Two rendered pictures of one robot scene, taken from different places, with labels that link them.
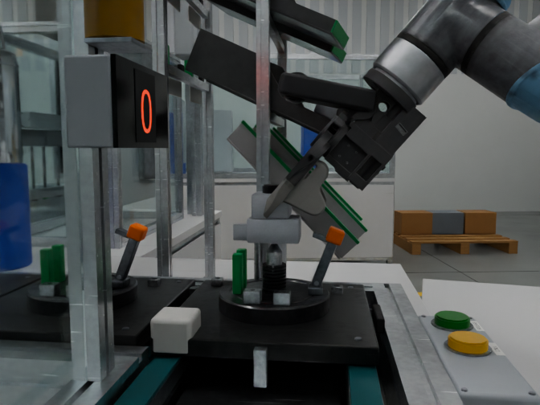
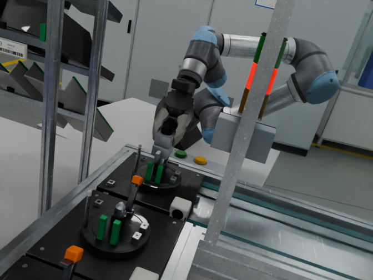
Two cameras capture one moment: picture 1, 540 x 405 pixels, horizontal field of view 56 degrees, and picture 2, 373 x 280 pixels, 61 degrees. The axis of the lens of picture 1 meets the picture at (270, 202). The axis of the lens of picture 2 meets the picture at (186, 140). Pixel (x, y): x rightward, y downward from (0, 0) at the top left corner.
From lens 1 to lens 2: 97 cm
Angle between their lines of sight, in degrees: 85
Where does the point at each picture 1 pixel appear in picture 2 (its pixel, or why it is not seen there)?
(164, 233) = (51, 172)
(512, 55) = (220, 71)
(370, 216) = not seen: outside the picture
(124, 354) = (191, 229)
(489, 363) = (211, 164)
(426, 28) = (207, 59)
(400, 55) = (203, 70)
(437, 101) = not seen: outside the picture
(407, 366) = (211, 175)
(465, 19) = (213, 57)
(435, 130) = not seen: outside the picture
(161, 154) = (52, 118)
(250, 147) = (76, 94)
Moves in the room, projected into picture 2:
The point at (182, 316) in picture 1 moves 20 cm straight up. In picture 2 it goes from (186, 202) to (206, 129)
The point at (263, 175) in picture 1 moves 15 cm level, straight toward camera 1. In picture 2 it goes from (92, 112) to (148, 126)
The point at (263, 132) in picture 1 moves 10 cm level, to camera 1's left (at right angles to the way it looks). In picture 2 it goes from (95, 86) to (77, 95)
